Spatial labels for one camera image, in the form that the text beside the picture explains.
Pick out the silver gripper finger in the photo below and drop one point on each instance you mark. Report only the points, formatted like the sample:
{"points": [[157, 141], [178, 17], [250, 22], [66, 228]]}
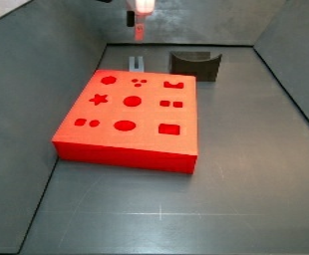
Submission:
{"points": [[131, 18], [139, 27]]}

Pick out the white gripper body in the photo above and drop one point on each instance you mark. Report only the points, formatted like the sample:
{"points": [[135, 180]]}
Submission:
{"points": [[143, 7]]}

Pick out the red shape-sorting board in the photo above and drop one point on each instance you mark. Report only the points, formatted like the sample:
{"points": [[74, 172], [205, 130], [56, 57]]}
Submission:
{"points": [[133, 119]]}

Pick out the blue slotted double-square block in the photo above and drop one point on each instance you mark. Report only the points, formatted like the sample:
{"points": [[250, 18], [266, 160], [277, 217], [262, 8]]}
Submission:
{"points": [[137, 64]]}

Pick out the black curved holder stand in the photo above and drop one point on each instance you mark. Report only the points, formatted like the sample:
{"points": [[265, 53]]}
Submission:
{"points": [[197, 64]]}

